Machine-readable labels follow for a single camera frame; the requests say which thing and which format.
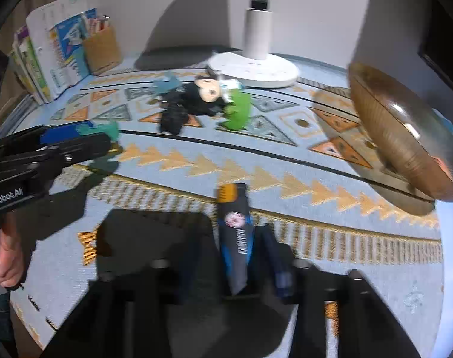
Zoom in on green frog toy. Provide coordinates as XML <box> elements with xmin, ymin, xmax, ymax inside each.
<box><xmin>221</xmin><ymin>87</ymin><xmax>253</xmax><ymax>132</ymax></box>

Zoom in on bunch of pens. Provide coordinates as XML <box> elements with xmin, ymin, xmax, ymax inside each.
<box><xmin>82</xmin><ymin>13</ymin><xmax>113</xmax><ymax>40</ymax></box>

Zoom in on small white toy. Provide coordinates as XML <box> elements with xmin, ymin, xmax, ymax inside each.
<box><xmin>219</xmin><ymin>76</ymin><xmax>245</xmax><ymax>94</ymax></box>

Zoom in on black lighter with orange top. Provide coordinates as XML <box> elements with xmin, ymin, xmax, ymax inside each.
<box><xmin>217</xmin><ymin>183</ymin><xmax>256</xmax><ymax>296</ymax></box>

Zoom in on wooden pen holder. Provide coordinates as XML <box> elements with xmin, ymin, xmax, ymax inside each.
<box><xmin>82</xmin><ymin>26</ymin><xmax>122</xmax><ymax>76</ymax></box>

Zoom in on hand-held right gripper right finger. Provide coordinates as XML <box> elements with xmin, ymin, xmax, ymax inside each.
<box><xmin>256</xmin><ymin>226</ymin><xmax>421</xmax><ymax>358</ymax></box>

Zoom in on person's left hand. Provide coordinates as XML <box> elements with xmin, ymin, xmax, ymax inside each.
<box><xmin>0</xmin><ymin>212</ymin><xmax>27</xmax><ymax>291</ymax></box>

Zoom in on stack of white papers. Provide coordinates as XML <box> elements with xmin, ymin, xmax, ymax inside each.
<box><xmin>0</xmin><ymin>93</ymin><xmax>44</xmax><ymax>138</ymax></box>

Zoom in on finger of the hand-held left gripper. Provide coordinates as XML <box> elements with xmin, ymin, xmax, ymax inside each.
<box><xmin>0</xmin><ymin>132</ymin><xmax>113</xmax><ymax>174</ymax></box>
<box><xmin>0</xmin><ymin>121</ymin><xmax>95</xmax><ymax>155</ymax></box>

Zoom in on bluish teal plastic toy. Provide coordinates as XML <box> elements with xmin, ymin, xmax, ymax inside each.
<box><xmin>152</xmin><ymin>71</ymin><xmax>184</xmax><ymax>99</ymax></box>

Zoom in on black monitor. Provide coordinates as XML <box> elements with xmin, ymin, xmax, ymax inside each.
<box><xmin>417</xmin><ymin>0</ymin><xmax>453</xmax><ymax>98</ymax></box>

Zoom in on amber ribbed glass bowl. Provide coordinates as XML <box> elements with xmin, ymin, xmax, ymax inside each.
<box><xmin>348</xmin><ymin>63</ymin><xmax>453</xmax><ymax>204</ymax></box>

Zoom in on stack of books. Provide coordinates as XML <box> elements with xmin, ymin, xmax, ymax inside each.
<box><xmin>12</xmin><ymin>0</ymin><xmax>100</xmax><ymax>105</ymax></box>

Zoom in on black doll with tan face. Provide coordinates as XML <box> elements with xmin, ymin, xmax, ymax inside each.
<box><xmin>165</xmin><ymin>75</ymin><xmax>229</xmax><ymax>117</ymax></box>

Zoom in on white desk lamp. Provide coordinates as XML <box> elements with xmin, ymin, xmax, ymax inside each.
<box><xmin>207</xmin><ymin>0</ymin><xmax>300</xmax><ymax>88</ymax></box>

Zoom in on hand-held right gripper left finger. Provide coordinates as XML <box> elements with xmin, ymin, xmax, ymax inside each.
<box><xmin>40</xmin><ymin>227</ymin><xmax>226</xmax><ymax>358</ymax></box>

